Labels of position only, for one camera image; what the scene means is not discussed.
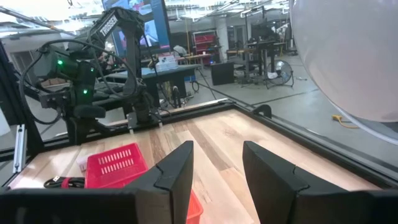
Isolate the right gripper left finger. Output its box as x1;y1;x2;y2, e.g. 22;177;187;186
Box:
124;140;194;224

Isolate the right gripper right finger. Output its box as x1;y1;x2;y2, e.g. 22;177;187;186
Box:
242;141;358;224

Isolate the black cable bundle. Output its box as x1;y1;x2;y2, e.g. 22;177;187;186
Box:
43;175;86;190

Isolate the orange plastic basket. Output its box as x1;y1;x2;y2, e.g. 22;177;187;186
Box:
185;189;205;224

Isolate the red plastic basket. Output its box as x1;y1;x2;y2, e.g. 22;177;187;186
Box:
84;142;149;189

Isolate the dark work table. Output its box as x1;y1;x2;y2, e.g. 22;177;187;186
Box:
105;64;201;108

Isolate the white box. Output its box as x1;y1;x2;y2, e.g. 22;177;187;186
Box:
155;55;178;72

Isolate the large display screen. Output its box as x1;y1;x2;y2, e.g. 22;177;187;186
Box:
101;0;172;55

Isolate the silver aluminium extrusion piece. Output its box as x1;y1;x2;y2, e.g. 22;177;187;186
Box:
12;124;26;174

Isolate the person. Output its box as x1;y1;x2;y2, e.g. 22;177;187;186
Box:
172;44;188;57

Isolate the black floor fan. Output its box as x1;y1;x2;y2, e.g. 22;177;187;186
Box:
266;60;295;90

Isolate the black cabinet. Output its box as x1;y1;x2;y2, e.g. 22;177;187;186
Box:
210;61;235;86

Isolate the red shelf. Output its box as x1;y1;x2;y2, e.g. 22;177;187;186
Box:
192;30;218;57

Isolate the white pillar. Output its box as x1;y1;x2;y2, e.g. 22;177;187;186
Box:
216;17;230;63

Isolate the round white lamp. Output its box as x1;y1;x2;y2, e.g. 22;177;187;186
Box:
289;0;398;147

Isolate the black frame post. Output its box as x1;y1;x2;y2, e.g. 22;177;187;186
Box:
0;40;44;156

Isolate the black corner bracket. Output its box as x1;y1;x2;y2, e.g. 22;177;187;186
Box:
252;104;273;119

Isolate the yellow floor cable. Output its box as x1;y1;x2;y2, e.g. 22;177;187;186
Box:
331;114;360;129

